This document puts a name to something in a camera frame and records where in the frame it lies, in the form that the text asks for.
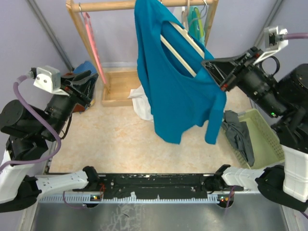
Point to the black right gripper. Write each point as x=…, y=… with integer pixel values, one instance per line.
x=226, y=71

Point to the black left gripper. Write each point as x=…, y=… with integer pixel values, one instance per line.
x=72, y=88

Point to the cream hanger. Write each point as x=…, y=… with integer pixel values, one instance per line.
x=181, y=47

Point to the blue t-shirt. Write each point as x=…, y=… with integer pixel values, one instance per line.
x=178, y=101

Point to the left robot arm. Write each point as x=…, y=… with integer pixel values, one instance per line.
x=30, y=129

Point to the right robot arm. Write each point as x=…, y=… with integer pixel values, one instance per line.
x=287, y=101

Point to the teal t-shirt on hanger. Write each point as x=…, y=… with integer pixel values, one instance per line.
x=191, y=21

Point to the pink hanger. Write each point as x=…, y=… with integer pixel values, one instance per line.
x=89, y=35

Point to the white t-shirt on green hanger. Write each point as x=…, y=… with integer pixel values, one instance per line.
x=141, y=104

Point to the yellow hanger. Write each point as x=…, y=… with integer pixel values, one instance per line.
x=198, y=24

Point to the grey t-shirt in basket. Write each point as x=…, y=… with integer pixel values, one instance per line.
x=237, y=133

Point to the wooden hanger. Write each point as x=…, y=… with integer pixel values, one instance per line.
x=184, y=15

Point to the light blue striped cloth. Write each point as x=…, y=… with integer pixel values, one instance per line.
x=87, y=65

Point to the brown cloth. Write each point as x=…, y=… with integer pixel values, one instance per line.
x=78, y=108

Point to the light green perforated basket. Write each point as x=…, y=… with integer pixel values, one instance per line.
x=266, y=145

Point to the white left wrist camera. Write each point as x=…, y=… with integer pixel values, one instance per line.
x=49, y=80

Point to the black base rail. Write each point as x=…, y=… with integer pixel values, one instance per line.
x=152, y=186

